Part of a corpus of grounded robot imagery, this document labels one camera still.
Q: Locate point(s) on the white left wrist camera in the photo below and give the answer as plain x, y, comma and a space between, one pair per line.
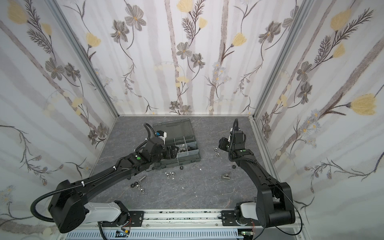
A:
161, 134

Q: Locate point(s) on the white cable duct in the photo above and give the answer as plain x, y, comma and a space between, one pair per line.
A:
176, 234

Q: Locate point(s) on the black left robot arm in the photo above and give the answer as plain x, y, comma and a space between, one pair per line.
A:
69, 205

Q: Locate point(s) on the aluminium corner frame post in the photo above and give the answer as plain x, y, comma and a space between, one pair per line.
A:
81, 53
283, 55

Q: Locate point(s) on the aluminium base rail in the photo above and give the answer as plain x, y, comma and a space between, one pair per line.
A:
111, 215

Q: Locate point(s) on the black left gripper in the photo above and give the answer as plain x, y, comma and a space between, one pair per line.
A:
174, 155

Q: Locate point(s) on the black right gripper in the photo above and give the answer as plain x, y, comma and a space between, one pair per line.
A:
223, 143

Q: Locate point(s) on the aluminium corner frame post right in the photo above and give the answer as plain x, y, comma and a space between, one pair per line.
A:
283, 55

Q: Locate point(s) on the aluminium corner frame post left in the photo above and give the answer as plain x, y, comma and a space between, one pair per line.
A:
81, 53

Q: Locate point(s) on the green compartment organizer box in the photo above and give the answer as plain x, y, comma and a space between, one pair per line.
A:
180, 133

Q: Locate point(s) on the silver hex nut pair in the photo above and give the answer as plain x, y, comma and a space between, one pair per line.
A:
170, 175

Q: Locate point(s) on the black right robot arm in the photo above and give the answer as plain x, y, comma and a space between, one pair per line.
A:
274, 206

